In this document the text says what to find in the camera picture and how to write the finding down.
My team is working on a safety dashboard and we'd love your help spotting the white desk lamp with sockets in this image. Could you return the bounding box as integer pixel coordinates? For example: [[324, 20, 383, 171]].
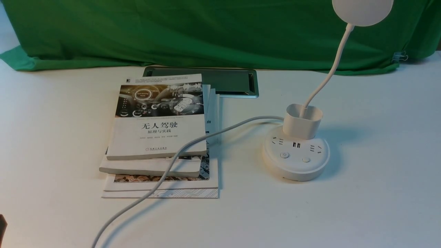
[[263, 0, 394, 182]]

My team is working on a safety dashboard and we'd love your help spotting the top book autonomous driving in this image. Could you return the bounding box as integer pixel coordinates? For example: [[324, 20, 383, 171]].
[[106, 74, 209, 161]]

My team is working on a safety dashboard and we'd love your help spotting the bottom book circuit pattern cover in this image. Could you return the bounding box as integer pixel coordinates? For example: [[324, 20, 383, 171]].
[[102, 94, 221, 199]]

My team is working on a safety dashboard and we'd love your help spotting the green backdrop cloth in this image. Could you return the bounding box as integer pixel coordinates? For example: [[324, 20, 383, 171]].
[[0, 0, 441, 76]]

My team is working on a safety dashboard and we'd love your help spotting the metal binder clip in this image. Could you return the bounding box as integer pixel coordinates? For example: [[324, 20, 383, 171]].
[[391, 51, 409, 63]]

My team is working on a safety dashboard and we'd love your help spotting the white power cable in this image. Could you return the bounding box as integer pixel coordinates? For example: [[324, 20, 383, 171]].
[[91, 116, 284, 248]]

